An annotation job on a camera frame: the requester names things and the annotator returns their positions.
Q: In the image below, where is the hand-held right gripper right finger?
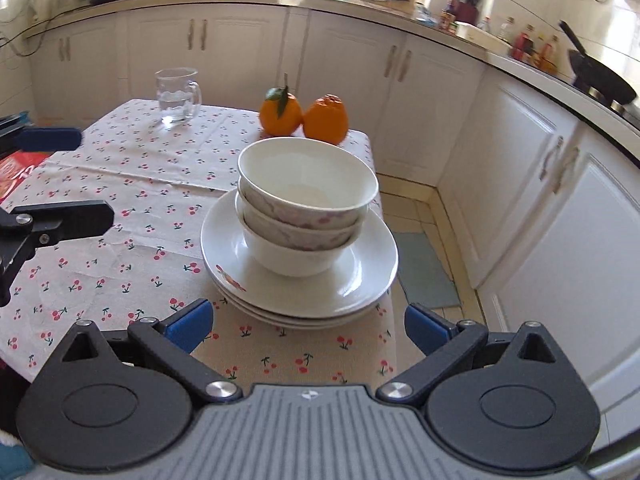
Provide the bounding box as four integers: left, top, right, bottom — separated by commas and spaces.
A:
376, 302, 561, 406

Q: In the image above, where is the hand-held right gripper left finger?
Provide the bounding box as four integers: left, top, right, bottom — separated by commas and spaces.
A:
55, 298, 244, 403

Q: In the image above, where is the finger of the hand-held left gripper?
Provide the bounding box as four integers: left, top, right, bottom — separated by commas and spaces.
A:
0, 200, 115, 306
0, 114, 84, 161

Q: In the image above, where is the white plate with fruit print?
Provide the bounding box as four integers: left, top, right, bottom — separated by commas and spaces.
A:
225, 297, 381, 332
200, 187, 399, 318
212, 280, 396, 326

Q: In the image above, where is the white bowl with floral pattern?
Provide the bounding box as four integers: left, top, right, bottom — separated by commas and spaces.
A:
243, 230, 358, 277
237, 138, 379, 228
241, 205, 363, 251

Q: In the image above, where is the red printed box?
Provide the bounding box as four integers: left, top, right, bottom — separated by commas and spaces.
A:
0, 154, 53, 206

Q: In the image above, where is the grey green floor mat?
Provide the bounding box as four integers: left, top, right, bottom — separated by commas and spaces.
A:
397, 232, 462, 310

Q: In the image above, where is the cherry print tablecloth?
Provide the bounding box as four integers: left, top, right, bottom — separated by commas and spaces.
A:
0, 97, 401, 396

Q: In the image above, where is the clear glass mug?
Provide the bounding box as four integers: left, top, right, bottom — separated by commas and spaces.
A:
154, 67, 203, 126

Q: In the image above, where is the orange with green leaf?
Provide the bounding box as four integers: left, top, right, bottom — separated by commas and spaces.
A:
258, 74, 304, 137

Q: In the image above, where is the gas stove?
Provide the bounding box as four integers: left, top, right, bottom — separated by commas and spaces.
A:
585, 85, 640, 126

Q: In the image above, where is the white rectangular tray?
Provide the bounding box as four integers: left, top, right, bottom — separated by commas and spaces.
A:
457, 22, 511, 47

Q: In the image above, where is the yellow oil bottle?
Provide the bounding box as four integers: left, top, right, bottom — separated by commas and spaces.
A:
542, 35, 561, 73

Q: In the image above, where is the red condiment bottle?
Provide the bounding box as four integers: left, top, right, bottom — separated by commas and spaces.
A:
512, 25, 533, 58

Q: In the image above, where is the black wok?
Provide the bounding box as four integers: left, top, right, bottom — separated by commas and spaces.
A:
557, 20, 638, 103

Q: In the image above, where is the dark red knife block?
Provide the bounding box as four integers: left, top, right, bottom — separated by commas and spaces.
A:
456, 0, 483, 25

